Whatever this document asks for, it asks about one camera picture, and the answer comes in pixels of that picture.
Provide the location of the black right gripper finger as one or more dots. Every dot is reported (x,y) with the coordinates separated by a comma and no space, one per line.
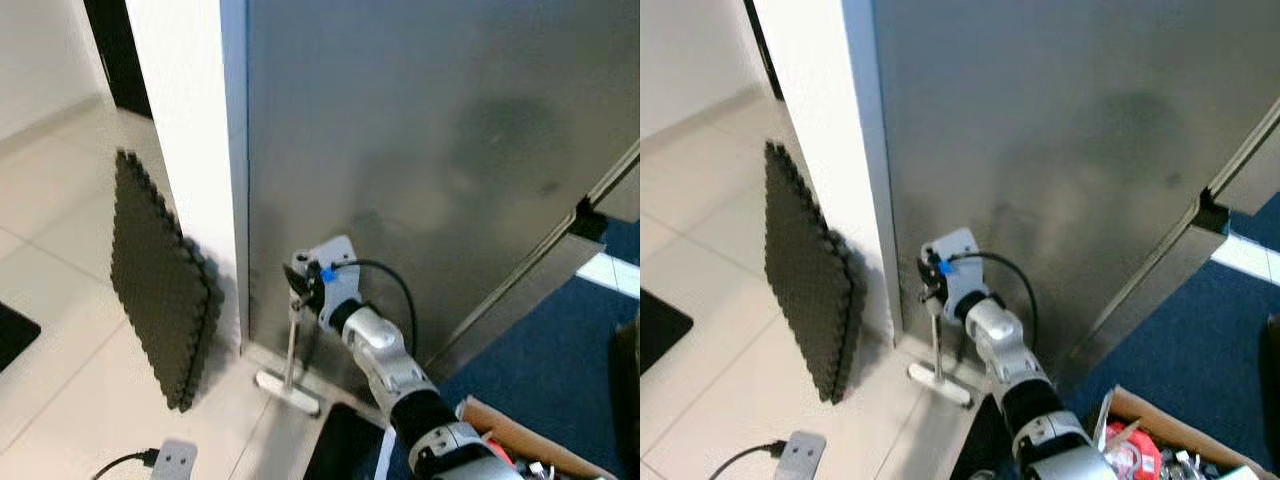
(298,303)
(295,275)
(928,294)
(926,269)

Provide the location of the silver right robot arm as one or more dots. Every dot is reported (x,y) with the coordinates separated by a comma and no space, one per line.
(385,360)
(1005,350)

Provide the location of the blue floor carpet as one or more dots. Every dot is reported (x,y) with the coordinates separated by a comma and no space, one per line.
(1190,350)
(560,370)

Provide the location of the black floor mat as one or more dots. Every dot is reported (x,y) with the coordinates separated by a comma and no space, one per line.
(662,330)
(15,335)

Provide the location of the black foam puzzle mat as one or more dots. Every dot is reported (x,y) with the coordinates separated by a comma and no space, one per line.
(810,290)
(160,290)

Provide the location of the black glossy flat board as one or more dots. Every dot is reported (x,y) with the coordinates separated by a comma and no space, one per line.
(975,450)
(340,450)

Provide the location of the brown cardboard clutter box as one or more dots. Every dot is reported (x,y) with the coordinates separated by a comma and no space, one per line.
(1150,405)
(500,425)

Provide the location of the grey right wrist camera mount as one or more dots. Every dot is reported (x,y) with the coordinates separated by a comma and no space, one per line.
(960,250)
(340,255)

